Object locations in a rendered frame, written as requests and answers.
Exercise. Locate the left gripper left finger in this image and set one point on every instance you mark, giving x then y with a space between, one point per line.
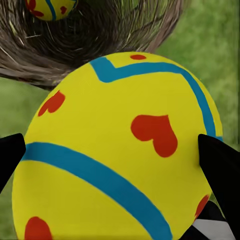
12 149

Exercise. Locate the easter egg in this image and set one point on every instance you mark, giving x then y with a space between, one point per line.
51 10
112 153

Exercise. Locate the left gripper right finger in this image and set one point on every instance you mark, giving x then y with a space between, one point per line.
221 166

